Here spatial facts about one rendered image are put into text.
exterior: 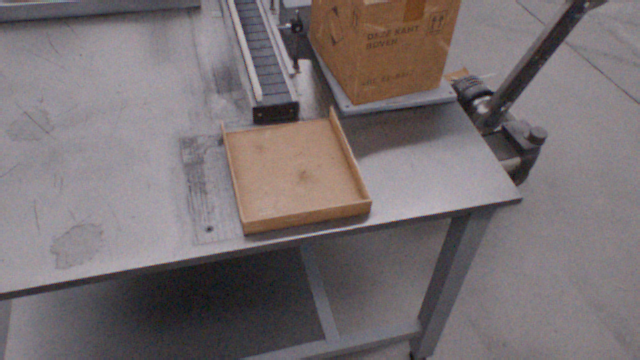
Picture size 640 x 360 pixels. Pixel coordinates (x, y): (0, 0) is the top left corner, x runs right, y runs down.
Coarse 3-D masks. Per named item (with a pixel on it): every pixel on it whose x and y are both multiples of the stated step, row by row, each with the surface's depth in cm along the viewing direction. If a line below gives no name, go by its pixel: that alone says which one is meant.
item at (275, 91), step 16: (240, 0) 159; (240, 16) 153; (256, 16) 153; (256, 32) 148; (240, 48) 142; (256, 48) 142; (272, 48) 143; (256, 64) 138; (272, 64) 138; (272, 80) 133; (272, 96) 129; (288, 96) 129
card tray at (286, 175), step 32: (256, 128) 128; (288, 128) 129; (320, 128) 129; (256, 160) 121; (288, 160) 121; (320, 160) 122; (352, 160) 118; (256, 192) 114; (288, 192) 115; (320, 192) 115; (352, 192) 116; (256, 224) 106; (288, 224) 108
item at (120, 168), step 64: (0, 64) 140; (64, 64) 141; (128, 64) 143; (192, 64) 144; (0, 128) 124; (64, 128) 125; (128, 128) 126; (192, 128) 127; (384, 128) 131; (448, 128) 132; (0, 192) 111; (64, 192) 112; (128, 192) 113; (192, 192) 114; (384, 192) 117; (448, 192) 118; (512, 192) 119; (0, 256) 101; (64, 256) 101; (128, 256) 102; (192, 256) 103
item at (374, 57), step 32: (320, 0) 137; (352, 0) 119; (384, 0) 115; (416, 0) 118; (448, 0) 121; (320, 32) 142; (352, 32) 123; (384, 32) 120; (416, 32) 124; (448, 32) 128; (352, 64) 127; (384, 64) 127; (416, 64) 131; (352, 96) 132; (384, 96) 134
